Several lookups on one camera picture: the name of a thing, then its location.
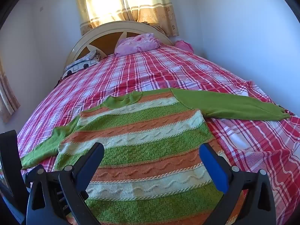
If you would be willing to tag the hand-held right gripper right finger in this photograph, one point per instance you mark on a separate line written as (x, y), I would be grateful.
(214, 168)

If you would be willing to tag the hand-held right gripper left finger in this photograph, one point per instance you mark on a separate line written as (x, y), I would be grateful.
(93, 161)

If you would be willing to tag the green orange striped knit sweater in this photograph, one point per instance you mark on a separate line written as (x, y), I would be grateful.
(145, 150)

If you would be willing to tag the beige side curtain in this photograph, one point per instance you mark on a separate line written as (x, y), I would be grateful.
(8, 98)

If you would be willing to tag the white blue patterned pillow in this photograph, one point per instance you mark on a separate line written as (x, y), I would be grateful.
(82, 63)

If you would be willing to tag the red plaid blanket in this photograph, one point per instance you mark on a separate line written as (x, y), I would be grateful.
(164, 70)

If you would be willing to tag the pink pillow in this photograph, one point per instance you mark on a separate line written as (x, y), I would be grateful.
(138, 44)

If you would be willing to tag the pink cloth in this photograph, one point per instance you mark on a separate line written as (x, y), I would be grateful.
(184, 46)

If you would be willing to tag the cream wooden headboard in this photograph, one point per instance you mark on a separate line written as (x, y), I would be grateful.
(103, 31)

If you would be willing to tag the yellow window curtain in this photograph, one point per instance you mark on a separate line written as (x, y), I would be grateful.
(131, 2)

